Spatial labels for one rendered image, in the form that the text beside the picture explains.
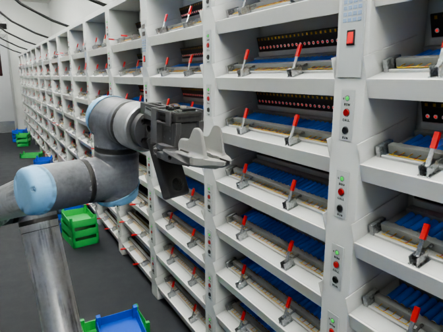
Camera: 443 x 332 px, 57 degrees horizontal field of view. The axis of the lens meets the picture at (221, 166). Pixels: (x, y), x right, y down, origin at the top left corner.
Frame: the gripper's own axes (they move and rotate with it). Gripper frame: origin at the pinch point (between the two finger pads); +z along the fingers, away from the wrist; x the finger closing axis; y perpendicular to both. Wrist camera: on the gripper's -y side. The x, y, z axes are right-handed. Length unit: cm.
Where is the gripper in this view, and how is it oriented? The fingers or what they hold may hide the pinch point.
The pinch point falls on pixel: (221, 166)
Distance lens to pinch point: 61.6
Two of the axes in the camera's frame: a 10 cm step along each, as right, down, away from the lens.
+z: 6.9, 2.4, -6.9
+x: 7.3, -1.5, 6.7
